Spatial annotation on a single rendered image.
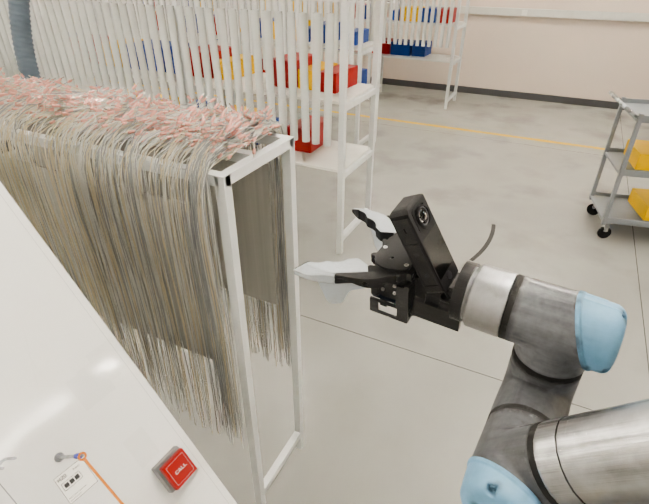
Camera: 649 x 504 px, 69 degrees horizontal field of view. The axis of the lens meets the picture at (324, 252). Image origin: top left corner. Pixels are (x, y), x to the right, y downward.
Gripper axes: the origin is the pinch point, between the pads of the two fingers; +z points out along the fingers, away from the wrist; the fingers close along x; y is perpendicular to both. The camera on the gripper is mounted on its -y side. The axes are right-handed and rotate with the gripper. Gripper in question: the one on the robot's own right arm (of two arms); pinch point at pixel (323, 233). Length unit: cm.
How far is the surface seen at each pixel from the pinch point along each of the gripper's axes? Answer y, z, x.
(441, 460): 169, -4, 69
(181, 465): 44, 20, -22
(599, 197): 193, -31, 366
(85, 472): 36, 29, -33
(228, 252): 39, 50, 26
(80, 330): 23, 41, -18
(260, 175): 37, 64, 59
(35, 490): 33, 31, -39
